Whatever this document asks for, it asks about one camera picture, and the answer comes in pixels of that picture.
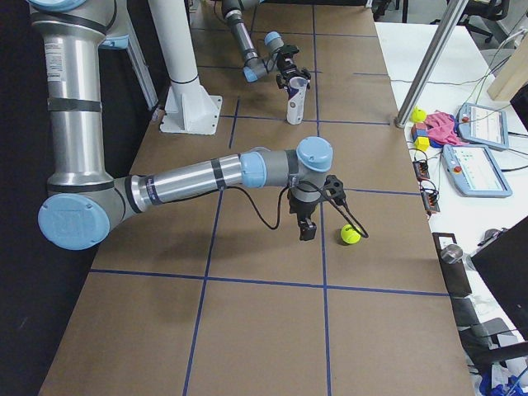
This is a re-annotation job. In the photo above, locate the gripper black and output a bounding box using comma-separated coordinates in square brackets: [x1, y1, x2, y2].
[288, 187, 321, 241]
[276, 45, 310, 89]

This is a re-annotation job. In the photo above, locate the clear Wilson tennis ball can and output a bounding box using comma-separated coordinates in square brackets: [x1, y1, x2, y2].
[286, 77, 309, 125]

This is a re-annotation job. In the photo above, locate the tennis ball marked 3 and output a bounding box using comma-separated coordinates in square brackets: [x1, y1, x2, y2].
[340, 224, 362, 245]

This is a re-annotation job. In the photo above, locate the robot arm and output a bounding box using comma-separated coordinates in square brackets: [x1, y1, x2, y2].
[27, 1, 333, 250]
[221, 0, 311, 89]

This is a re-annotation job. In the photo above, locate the background tennis ball left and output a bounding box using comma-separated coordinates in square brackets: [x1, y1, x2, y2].
[409, 106, 427, 123]

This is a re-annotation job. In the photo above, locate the brown paper table cover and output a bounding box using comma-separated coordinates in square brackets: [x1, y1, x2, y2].
[40, 2, 473, 395]

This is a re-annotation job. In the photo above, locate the black connector block right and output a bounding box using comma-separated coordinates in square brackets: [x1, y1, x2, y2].
[420, 186, 441, 215]

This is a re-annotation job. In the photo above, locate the black connector block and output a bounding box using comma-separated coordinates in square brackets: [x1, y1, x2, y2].
[412, 148, 430, 181]
[420, 186, 441, 215]

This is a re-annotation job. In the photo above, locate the black connector block left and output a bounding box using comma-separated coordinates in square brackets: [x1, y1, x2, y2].
[412, 148, 430, 181]

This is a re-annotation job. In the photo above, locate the yellow block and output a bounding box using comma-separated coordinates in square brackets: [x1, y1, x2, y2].
[413, 136, 430, 152]

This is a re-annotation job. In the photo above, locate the red block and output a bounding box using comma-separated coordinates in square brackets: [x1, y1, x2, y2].
[411, 123, 428, 140]

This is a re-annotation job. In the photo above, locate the blue block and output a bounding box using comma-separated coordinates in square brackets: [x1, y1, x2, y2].
[411, 129, 428, 140]

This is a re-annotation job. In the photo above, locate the small metal cup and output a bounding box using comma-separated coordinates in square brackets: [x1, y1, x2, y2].
[440, 243, 464, 265]

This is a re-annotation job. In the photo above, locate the pink cloth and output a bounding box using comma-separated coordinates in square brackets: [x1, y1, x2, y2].
[425, 111, 465, 146]

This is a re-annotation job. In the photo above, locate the teach pendant near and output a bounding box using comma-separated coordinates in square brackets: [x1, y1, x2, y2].
[441, 144, 512, 198]

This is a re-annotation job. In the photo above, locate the teach pendant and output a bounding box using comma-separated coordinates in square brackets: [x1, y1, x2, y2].
[457, 103, 509, 151]
[441, 144, 512, 198]

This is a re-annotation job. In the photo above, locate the teach pendant far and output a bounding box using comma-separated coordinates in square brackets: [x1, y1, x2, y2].
[457, 103, 509, 151]

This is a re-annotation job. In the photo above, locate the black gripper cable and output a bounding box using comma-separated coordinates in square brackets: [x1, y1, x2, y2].
[222, 183, 370, 239]

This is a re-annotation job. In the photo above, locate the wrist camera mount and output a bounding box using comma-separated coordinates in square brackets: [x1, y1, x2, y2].
[323, 174, 347, 206]

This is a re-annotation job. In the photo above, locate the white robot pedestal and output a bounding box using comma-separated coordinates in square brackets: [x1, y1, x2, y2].
[148, 0, 223, 135]

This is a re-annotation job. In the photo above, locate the aluminium frame post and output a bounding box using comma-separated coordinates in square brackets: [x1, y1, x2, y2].
[394, 0, 469, 129]

